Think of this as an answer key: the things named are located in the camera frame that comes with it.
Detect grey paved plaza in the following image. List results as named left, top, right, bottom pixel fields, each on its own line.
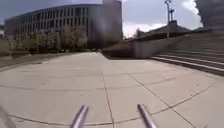
left=0, top=51, right=224, bottom=128

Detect low building with roof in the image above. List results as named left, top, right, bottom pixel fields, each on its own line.
left=131, top=20, right=201, bottom=42

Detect robot's own part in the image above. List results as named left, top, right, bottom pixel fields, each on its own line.
left=70, top=104, right=90, bottom=128
left=136, top=103, right=158, bottom=128

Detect large grey office building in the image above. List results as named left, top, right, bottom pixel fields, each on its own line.
left=3, top=0, right=124, bottom=51

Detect row of trees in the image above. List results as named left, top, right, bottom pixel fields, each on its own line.
left=4, top=27, right=89, bottom=56

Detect tall pole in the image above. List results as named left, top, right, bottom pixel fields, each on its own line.
left=163, top=0, right=176, bottom=39

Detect wide grey stone steps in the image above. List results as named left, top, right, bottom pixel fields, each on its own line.
left=148, top=30, right=224, bottom=77

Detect grass strip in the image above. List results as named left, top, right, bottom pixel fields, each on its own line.
left=0, top=52, right=73, bottom=69

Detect dark glass office building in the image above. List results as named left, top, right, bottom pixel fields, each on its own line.
left=194, top=0, right=224, bottom=32

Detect low grey concrete wall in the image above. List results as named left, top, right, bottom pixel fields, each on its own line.
left=100, top=34, right=188, bottom=60

